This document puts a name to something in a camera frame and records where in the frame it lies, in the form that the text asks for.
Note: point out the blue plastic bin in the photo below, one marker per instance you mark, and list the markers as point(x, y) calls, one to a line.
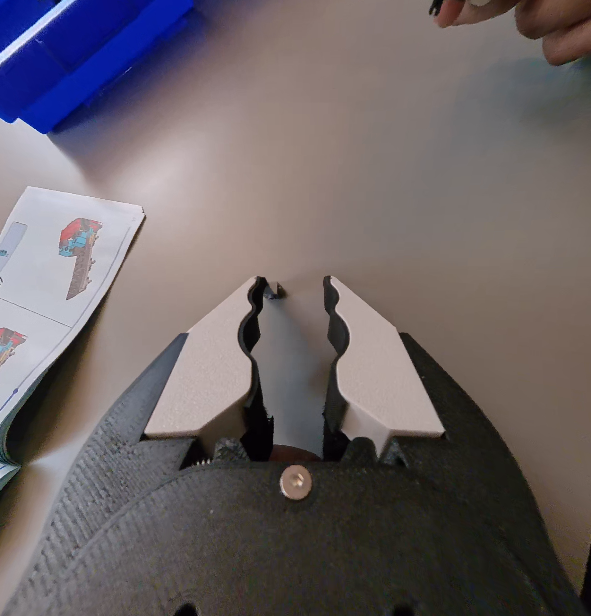
point(59, 62)

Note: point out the person's right hand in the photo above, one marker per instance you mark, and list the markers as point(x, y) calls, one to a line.
point(560, 24)

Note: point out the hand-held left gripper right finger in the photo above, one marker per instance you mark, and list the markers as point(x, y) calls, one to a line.
point(379, 380)

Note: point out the small grey toy brick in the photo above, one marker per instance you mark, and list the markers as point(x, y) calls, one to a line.
point(276, 290)

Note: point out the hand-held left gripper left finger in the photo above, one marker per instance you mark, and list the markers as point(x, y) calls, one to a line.
point(206, 380)

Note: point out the toy brick instruction booklet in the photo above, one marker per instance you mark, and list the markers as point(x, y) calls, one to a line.
point(40, 269)

